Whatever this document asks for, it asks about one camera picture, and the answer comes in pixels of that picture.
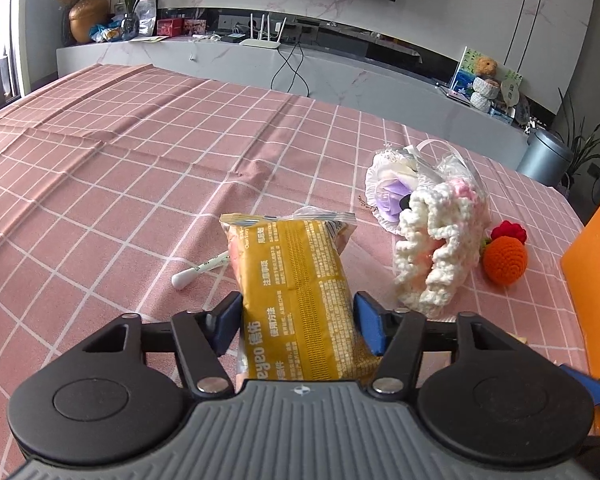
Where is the brown teddy bear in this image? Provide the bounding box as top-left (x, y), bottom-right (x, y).
top-left (474, 55), bottom-right (499, 80)

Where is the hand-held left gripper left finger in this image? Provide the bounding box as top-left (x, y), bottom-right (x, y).
top-left (82, 292), bottom-right (244, 396)

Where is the golden acorn vase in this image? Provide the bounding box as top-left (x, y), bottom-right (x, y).
top-left (68, 0), bottom-right (112, 45)

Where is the round paper fan ornament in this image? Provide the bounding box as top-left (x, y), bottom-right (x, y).
top-left (499, 67), bottom-right (524, 109)

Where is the black picture frame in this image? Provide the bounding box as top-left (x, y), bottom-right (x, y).
top-left (129, 0), bottom-right (162, 36)

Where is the orange crochet ball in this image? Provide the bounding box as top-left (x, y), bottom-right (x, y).
top-left (482, 237), bottom-right (529, 287)

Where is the white marble television console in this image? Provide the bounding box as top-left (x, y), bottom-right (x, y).
top-left (55, 36), bottom-right (532, 167)

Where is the red crochet ball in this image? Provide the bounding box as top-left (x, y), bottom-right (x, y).
top-left (489, 220), bottom-right (527, 244)

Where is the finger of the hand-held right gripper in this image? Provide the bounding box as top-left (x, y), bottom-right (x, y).
top-left (559, 365), bottom-right (600, 406)

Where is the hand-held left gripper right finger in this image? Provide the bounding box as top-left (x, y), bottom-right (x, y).
top-left (353, 290), bottom-right (521, 396)

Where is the blue snack bag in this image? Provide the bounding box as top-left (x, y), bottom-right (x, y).
top-left (88, 23), bottom-right (124, 44)

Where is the blue grey trash can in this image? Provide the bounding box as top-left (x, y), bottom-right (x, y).
top-left (515, 127), bottom-right (574, 189)

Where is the white pink crochet piece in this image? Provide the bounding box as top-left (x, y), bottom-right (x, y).
top-left (392, 179), bottom-right (484, 319)

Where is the white wifi router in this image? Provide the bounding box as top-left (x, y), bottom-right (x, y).
top-left (239, 13), bottom-right (287, 50)

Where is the green plant in glass vase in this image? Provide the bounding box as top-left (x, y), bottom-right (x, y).
top-left (104, 0), bottom-right (154, 41)

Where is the white plastic stick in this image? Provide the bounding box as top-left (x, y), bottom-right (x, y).
top-left (172, 249), bottom-right (231, 291)

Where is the orange cardboard box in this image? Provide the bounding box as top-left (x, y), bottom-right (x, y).
top-left (559, 192), bottom-right (600, 437)

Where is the plastic wrapped flower bouquet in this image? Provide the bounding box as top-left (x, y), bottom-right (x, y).
top-left (363, 139), bottom-right (492, 234)

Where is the yellow plastic packet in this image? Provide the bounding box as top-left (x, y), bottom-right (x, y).
top-left (218, 207), bottom-right (382, 384)

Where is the pink checked tablecloth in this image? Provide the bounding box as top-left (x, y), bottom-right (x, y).
top-left (0, 62), bottom-right (597, 461)

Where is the black power cable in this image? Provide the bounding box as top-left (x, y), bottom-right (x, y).
top-left (271, 41), bottom-right (311, 97)

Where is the tall leafy potted plant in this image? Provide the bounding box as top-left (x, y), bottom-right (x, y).
top-left (554, 87), bottom-right (600, 192)

